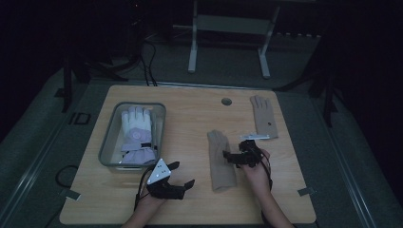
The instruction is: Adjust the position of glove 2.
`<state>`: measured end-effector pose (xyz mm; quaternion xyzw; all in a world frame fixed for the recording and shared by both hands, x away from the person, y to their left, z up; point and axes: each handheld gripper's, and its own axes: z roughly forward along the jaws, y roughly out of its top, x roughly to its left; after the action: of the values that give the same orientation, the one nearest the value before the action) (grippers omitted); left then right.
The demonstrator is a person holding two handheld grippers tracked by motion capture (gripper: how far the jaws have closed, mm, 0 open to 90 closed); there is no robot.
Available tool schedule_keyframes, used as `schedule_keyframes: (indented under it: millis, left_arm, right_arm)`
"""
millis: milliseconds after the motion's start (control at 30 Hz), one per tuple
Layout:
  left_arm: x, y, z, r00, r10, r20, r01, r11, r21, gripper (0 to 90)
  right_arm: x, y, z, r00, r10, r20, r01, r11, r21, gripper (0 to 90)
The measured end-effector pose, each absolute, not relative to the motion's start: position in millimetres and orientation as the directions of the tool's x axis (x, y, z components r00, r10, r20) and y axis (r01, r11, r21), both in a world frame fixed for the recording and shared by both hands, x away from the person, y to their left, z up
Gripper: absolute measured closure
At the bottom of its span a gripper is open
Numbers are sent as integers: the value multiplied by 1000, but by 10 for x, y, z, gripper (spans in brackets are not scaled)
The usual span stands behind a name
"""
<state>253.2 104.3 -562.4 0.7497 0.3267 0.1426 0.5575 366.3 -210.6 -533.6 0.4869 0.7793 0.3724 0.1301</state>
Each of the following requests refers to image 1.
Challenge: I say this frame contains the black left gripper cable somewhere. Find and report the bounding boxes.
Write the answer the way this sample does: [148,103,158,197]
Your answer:
[133,166,153,213]

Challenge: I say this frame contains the black hanging cables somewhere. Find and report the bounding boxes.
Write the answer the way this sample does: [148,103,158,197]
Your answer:
[138,37,159,87]

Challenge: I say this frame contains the black cable loop on floor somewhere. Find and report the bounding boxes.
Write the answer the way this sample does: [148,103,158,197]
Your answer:
[54,164,79,188]

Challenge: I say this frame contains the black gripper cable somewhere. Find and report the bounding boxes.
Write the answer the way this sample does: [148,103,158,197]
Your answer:
[133,166,153,213]
[259,154,274,192]

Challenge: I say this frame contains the grey tape piece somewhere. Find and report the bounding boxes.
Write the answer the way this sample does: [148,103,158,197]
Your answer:
[59,188,82,201]
[297,186,317,197]

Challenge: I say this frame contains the black tripod stand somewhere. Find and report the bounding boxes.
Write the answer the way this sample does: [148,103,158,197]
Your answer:
[52,51,141,114]
[275,34,348,128]

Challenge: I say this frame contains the person's right hand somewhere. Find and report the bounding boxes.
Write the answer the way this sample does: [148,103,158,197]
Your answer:
[241,148,273,193]

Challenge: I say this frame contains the plain beige knit glove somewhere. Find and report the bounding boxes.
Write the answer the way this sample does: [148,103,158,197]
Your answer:
[206,129,238,193]

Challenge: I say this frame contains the lavender ski glove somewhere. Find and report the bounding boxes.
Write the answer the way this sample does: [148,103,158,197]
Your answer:
[120,105,159,165]

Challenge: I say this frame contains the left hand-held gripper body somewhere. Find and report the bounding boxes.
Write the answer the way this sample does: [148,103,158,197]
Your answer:
[145,158,188,201]

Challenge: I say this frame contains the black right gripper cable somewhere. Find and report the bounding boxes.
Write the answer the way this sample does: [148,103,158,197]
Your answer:
[259,154,274,192]

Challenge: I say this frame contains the white metal desk frame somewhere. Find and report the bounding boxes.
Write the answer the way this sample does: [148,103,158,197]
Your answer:
[172,0,281,80]

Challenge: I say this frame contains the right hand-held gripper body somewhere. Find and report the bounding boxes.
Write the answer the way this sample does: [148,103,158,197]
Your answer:
[237,134,271,169]

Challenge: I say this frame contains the beige glove with dark dot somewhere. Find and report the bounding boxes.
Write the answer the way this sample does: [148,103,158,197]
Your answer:
[249,94,279,140]

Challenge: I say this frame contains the person's left hand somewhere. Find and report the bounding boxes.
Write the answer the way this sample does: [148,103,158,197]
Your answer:
[138,190,167,214]

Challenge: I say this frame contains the clear plastic bin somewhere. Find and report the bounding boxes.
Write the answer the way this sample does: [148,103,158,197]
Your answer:
[98,101,167,169]

